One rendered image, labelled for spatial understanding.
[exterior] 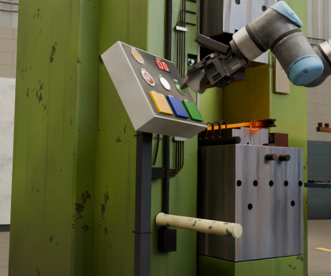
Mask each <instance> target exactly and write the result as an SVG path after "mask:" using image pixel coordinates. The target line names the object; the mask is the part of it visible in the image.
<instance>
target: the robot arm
mask: <svg viewBox="0 0 331 276"><path fill-rule="evenodd" d="M302 25H303V23H302V22H301V20H300V19H299V18H298V17H297V15H296V14H295V13H294V12H293V11H292V10H291V8H290V7H289V6H288V5H287V4H286V3H285V2H284V1H278V2H277V3H275V4H274V5H272V6H270V7H269V9H267V10H266V11H264V12H263V13H262V14H260V15H259V16H258V17H257V18H255V19H254V20H253V21H251V22H250V23H249V24H247V25H246V26H244V27H243V28H241V29H240V30H239V31H237V32H236V33H235V34H234V35H233V40H232V41H230V46H231V47H229V46H228V45H225V44H222V43H220V42H218V41H215V40H213V39H211V38H209V36H207V35H205V34H203V35H201V34H199V33H198V34H197V35H196V37H195V42H197V43H198V44H199V46H200V47H202V48H209V49H211V50H213V51H216V52H215V53H214V54H210V55H208V56H206V57H205V58H204V59H202V60H201V61H200V62H198V63H196V64H195V65H194V66H193V67H192V68H191V69H190V70H189V71H188V73H187V75H186V76H185V78H184V80H183V82H182V84H181V86H180V89H182V90H183V89H185V88H188V87H190V88H191V90H192V91H193V92H198V93H199V94H203V93H204V92H205V90H206V87H205V84H206V82H208V81H210V83H211V85H213V86H215V87H218V88H221V89H223V88H224V87H226V86H228V85H229V84H230V83H232V82H233V81H235V80H236V77H235V75H236V73H238V72H239V71H241V70H242V69H244V68H249V67H251V65H250V63H249V61H253V60H255V59H256V58H257V57H259V56H260V55H261V54H263V53H264V52H266V51H268V50H269V49H271V50H272V52H273V54H274V55H275V57H276V59H277V60H278V62H279V63H280V65H281V66H282V68H283V69H284V71H285V73H286V74H287V77H288V79H289V80H290V81H291V82H292V83H293V84H294V85H296V86H304V87H308V88H314V87H317V86H319V85H321V84H322V83H323V82H324V81H325V80H326V79H327V77H328V76H330V75H331V38H329V39H328V40H326V41H325V42H323V43H320V44H319V45H317V46H315V47H314V48H312V46H311V45H310V43H309V42H308V40H307V39H306V37H305V36H304V34H303V33H302V31H301V30H300V28H301V27H302ZM248 60H249V61H248Z"/></svg>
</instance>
